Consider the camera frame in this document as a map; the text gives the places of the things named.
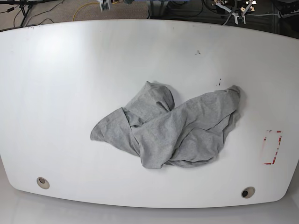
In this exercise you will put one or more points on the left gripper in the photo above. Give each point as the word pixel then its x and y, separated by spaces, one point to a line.
pixel 237 8

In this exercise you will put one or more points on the grey T-shirt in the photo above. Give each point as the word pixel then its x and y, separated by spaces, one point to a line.
pixel 151 127

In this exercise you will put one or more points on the white power strip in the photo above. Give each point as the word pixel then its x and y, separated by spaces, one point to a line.
pixel 288 11

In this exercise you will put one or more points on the red tape rectangle marking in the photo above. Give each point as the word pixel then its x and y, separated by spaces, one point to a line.
pixel 270 147

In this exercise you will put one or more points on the black tripod stand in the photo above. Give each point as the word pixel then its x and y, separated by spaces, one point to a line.
pixel 24 8

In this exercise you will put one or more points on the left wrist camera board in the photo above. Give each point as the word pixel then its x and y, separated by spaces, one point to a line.
pixel 239 19

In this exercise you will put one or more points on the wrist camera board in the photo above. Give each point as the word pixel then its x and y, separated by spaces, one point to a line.
pixel 105 5
pixel 239 19

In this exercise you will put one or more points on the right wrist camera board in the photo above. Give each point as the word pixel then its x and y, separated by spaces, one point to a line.
pixel 105 5

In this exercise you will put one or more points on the right table cable grommet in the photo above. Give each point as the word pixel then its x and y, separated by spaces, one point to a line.
pixel 248 192

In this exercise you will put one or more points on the table cable grommet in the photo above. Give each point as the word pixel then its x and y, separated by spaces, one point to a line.
pixel 43 183
pixel 248 192

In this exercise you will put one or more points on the left table cable grommet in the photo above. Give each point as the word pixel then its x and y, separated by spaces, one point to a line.
pixel 43 183

